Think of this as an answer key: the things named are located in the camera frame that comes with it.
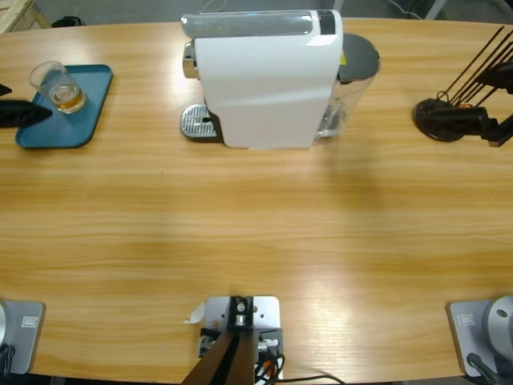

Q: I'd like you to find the clear drinking glass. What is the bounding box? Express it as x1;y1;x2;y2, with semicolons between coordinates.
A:
28;60;88;116

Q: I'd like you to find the white capsule coffee machine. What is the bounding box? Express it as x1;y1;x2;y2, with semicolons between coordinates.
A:
178;8;344;152

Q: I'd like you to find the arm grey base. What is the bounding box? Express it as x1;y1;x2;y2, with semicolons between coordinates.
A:
447;295;513;378
0;300;46;375

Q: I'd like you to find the teal plastic tray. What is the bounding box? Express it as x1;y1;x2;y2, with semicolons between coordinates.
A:
14;64;115;150

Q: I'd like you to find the wooden crate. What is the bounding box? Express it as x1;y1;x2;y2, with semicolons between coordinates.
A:
0;0;53;35

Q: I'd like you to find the black bag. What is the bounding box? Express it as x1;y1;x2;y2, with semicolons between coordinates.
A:
50;15;86;28

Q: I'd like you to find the clear water tank black lid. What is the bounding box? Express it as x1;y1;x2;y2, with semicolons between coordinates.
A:
312;32;381;141

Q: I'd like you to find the white tape tag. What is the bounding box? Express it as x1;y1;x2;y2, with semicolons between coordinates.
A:
183;302;206;325

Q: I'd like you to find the black wire capsule holder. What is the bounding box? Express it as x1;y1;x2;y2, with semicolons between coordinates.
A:
412;26;513;143

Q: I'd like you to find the grey metal frame leg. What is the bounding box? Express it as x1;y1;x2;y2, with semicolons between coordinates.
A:
416;0;446;20

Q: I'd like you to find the white floor cable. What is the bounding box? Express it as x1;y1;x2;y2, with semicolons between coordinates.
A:
386;0;420;19

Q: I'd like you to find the base black cable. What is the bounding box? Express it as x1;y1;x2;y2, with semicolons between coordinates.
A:
467;352;502;385
0;344;17;375

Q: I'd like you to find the black cable at mounting plate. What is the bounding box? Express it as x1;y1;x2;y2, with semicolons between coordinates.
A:
276;352;345;385

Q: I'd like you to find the dark camera post with bracket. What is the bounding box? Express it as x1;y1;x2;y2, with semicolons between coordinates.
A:
180;295;257;385

